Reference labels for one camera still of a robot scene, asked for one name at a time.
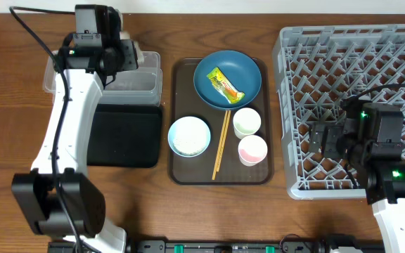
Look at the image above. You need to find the brown serving tray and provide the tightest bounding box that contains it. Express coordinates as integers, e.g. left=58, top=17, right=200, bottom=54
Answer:
left=167, top=58, right=274, bottom=186

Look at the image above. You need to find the dark blue plate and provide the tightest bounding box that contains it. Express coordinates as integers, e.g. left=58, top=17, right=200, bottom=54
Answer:
left=193, top=50, right=262, bottom=110

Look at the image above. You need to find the wooden chopstick right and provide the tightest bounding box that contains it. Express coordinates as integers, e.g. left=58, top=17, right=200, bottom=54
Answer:
left=216, top=110, right=231, bottom=172

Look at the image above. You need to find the white cup green inside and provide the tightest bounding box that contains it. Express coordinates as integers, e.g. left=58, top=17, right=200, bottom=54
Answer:
left=233, top=108, right=262, bottom=139

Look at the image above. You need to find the yellow snack wrapper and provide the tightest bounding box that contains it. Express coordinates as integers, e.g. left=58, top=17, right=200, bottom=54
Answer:
left=207, top=67, right=245, bottom=104

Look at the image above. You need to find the white cup pink inside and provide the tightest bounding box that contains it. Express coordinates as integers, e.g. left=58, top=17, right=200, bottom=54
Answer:
left=238, top=135, right=268, bottom=167

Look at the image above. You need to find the black plastic tray bin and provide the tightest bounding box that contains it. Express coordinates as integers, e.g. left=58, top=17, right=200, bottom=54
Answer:
left=87, top=104, right=162, bottom=168

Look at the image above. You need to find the grey dishwasher rack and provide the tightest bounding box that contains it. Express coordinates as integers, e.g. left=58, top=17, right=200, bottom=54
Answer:
left=272, top=24, right=405, bottom=200

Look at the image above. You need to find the light blue bowl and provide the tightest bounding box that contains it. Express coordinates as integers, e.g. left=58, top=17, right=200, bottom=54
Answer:
left=167, top=116, right=211, bottom=157

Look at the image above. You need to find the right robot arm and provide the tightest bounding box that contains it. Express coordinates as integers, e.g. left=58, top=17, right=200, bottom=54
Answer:
left=309, top=100, right=405, bottom=252

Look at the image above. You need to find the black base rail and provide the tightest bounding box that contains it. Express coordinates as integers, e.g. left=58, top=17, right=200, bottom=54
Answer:
left=46, top=240, right=386, bottom=253

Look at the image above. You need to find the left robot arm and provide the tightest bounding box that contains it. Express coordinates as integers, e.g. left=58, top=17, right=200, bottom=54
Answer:
left=11, top=37, right=139, bottom=252

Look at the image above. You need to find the clear plastic waste bin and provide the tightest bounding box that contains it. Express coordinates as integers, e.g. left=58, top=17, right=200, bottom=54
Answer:
left=43, top=51, right=162, bottom=106

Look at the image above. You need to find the white tissue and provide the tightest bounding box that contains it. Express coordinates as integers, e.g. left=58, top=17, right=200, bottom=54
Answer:
left=120, top=31, right=144, bottom=65

